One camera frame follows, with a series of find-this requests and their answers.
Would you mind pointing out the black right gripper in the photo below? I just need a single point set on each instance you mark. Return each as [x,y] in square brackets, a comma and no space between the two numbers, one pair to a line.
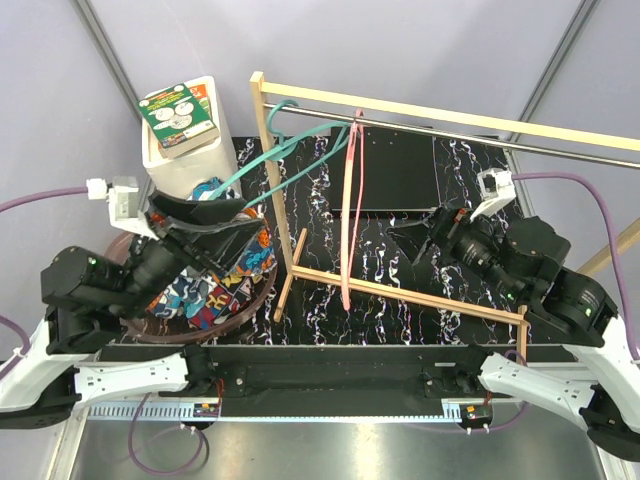
[444,228]

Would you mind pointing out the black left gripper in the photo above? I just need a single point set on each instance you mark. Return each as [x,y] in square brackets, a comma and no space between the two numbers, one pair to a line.
[214,249]

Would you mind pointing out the blue orange patterned shorts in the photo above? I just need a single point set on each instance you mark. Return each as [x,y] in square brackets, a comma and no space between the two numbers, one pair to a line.
[257,258]

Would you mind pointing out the comic print shorts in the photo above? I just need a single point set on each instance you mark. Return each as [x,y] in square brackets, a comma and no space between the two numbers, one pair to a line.
[215,300]

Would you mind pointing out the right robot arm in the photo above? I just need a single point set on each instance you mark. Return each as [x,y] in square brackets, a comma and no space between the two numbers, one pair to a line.
[586,323]

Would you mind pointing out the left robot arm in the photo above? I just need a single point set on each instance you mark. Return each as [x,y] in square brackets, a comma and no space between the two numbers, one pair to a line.
[88,296]

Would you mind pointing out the white rectangular bin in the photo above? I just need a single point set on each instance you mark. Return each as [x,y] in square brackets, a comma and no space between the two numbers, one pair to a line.
[178,176]

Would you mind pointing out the black flat panel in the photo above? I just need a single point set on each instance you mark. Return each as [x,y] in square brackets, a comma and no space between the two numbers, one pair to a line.
[394,172]

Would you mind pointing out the black marble pattern mat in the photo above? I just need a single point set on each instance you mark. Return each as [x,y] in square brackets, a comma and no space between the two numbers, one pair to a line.
[522,264]

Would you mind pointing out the brown translucent plastic basket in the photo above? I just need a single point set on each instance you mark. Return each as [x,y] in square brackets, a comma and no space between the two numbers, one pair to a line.
[150,329]

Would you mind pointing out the green box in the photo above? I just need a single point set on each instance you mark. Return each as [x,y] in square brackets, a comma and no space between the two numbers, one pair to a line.
[180,118]

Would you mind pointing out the wooden clothes rack frame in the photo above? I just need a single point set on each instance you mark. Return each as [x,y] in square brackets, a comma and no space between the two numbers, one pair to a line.
[300,196]

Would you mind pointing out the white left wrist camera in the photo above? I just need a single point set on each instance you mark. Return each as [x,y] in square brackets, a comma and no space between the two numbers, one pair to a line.
[122,194]

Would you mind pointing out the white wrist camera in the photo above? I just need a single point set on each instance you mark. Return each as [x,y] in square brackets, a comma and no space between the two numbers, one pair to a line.
[497,190]
[122,194]

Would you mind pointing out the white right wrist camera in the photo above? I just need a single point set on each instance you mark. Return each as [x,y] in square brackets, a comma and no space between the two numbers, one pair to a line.
[497,190]

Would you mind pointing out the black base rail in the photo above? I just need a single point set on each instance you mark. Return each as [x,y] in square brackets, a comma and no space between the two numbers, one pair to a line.
[329,382]

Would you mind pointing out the chrome rack rail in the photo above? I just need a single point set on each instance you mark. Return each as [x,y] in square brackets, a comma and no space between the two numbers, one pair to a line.
[449,133]

